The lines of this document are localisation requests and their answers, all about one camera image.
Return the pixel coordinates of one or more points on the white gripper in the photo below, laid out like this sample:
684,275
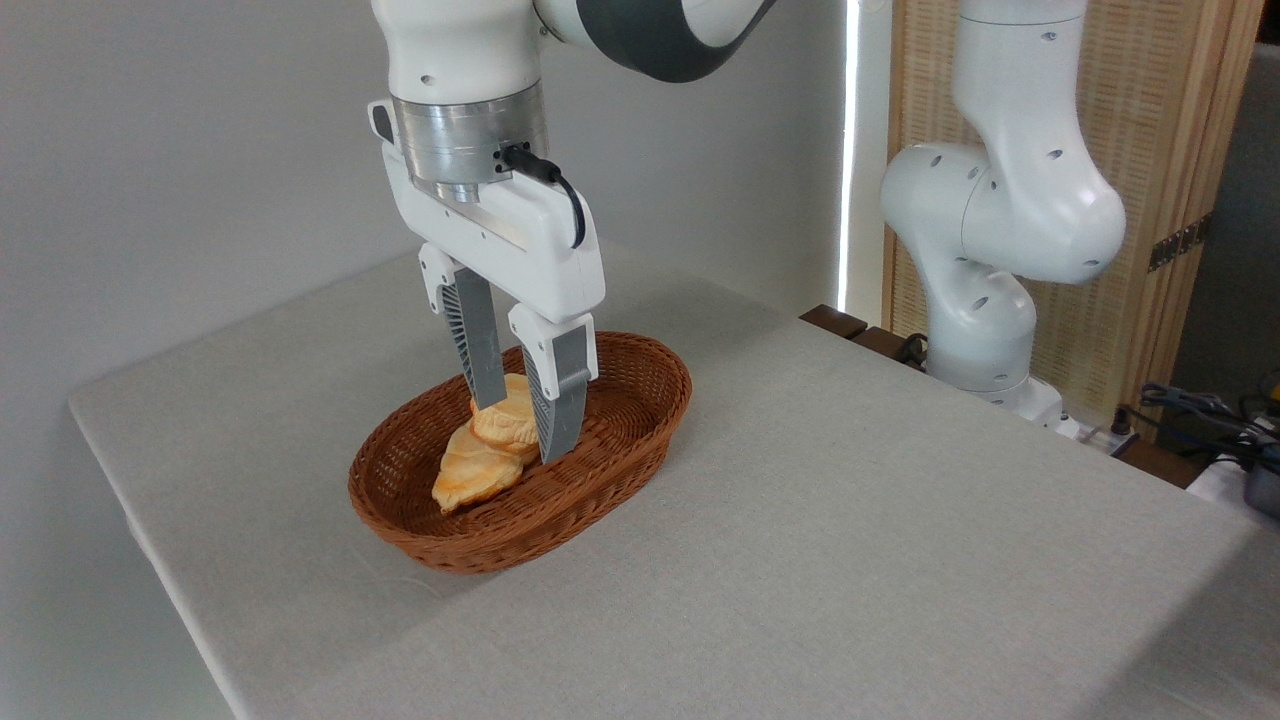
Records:
545,255

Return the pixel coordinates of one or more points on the round golden bread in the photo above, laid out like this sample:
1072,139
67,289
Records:
505,425

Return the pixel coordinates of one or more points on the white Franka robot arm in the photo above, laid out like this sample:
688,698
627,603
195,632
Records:
1000,200

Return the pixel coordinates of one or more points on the long golden bread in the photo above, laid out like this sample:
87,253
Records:
475,475

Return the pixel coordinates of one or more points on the brown wicker basket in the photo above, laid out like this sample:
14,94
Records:
620,420

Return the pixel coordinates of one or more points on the dark wooden board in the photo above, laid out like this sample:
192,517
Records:
880,343
832,321

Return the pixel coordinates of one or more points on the metal screen hinge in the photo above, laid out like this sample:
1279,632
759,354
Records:
1180,243

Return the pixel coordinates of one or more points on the bamboo folding screen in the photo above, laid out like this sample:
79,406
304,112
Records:
1150,120

